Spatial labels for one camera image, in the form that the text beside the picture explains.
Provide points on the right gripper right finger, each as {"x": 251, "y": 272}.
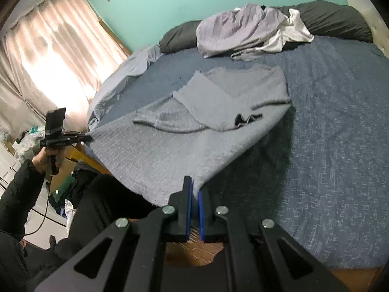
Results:
{"x": 266, "y": 259}

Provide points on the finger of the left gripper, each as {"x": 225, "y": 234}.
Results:
{"x": 80, "y": 138}

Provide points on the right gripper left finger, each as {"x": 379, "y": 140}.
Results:
{"x": 127, "y": 256}

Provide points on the grey sweatshirt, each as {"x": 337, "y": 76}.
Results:
{"x": 196, "y": 131}

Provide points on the person's left forearm black sleeve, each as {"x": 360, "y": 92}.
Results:
{"x": 19, "y": 198}

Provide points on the person's left hand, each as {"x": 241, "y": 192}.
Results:
{"x": 42, "y": 161}

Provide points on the beige curtain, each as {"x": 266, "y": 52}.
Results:
{"x": 56, "y": 56}

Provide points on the light grey blanket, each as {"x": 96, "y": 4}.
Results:
{"x": 114, "y": 86}

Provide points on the dark blue bed sheet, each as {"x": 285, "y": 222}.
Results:
{"x": 321, "y": 172}

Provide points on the light lilac-grey garment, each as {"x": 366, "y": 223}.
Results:
{"x": 237, "y": 30}

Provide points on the white garment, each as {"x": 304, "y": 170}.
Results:
{"x": 292, "y": 29}

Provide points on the long dark grey pillow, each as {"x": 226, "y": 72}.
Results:
{"x": 322, "y": 18}

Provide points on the cream tufted headboard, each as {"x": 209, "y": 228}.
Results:
{"x": 379, "y": 28}

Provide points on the wooden window frame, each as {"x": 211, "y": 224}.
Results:
{"x": 114, "y": 37}

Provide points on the grey hoodie with drawstring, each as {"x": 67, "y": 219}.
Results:
{"x": 248, "y": 54}

